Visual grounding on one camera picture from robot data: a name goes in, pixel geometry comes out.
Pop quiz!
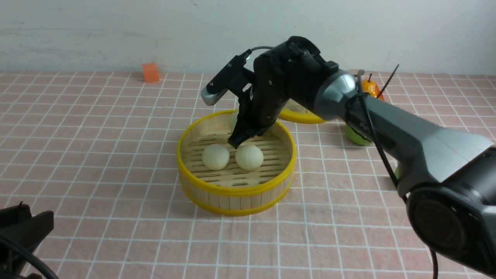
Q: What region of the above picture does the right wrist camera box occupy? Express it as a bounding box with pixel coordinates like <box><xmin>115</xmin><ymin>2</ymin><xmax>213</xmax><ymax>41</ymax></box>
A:
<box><xmin>200</xmin><ymin>50</ymin><xmax>255</xmax><ymax>106</ymax></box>

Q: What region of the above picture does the bamboo steamer tray yellow rim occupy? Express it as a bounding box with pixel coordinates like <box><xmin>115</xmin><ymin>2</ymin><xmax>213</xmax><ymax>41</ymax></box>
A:
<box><xmin>176</xmin><ymin>110</ymin><xmax>297</xmax><ymax>216</ymax></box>

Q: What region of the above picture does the green toy watermelon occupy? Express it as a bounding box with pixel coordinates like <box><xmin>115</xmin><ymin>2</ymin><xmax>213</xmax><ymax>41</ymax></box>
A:
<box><xmin>345</xmin><ymin>124</ymin><xmax>373</xmax><ymax>146</ymax></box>

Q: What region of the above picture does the woven bamboo steamer lid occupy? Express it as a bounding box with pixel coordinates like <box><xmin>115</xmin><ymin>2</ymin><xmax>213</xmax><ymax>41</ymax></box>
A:
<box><xmin>279</xmin><ymin>99</ymin><xmax>325</xmax><ymax>125</ymax></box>

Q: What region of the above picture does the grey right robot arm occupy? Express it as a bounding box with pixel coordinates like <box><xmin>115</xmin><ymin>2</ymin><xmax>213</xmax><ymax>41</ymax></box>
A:
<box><xmin>216</xmin><ymin>36</ymin><xmax>496</xmax><ymax>278</ymax></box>

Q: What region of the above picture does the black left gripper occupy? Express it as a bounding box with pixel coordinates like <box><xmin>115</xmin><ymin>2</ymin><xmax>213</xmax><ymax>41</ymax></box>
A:
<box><xmin>0</xmin><ymin>202</ymin><xmax>54</xmax><ymax>274</ymax></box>

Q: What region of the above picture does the white bun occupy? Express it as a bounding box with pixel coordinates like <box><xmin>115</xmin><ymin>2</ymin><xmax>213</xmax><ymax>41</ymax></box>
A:
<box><xmin>228</xmin><ymin>110</ymin><xmax>239</xmax><ymax>133</ymax></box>
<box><xmin>235</xmin><ymin>144</ymin><xmax>264</xmax><ymax>171</ymax></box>
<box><xmin>201</xmin><ymin>144</ymin><xmax>230</xmax><ymax>170</ymax></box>

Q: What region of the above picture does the orange toy pear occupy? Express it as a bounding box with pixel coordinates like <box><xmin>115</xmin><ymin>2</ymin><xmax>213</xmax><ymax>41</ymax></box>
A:
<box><xmin>362</xmin><ymin>73</ymin><xmax>384</xmax><ymax>101</ymax></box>

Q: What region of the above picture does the pink checkered tablecloth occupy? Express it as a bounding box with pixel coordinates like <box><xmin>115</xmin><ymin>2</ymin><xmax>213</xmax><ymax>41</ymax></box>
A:
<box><xmin>0</xmin><ymin>70</ymin><xmax>496</xmax><ymax>279</ymax></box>

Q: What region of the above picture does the orange foam cube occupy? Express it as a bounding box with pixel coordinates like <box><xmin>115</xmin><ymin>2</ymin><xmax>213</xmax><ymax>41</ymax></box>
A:
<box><xmin>141</xmin><ymin>62</ymin><xmax>160</xmax><ymax>83</ymax></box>

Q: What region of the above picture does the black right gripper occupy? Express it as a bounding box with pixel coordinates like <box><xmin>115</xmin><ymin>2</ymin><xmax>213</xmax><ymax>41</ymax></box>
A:
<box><xmin>227</xmin><ymin>46</ymin><xmax>292</xmax><ymax>150</ymax></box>

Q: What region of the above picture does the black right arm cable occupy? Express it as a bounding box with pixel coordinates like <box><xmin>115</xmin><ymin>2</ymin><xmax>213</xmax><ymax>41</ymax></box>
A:
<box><xmin>242</xmin><ymin>46</ymin><xmax>439</xmax><ymax>279</ymax></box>

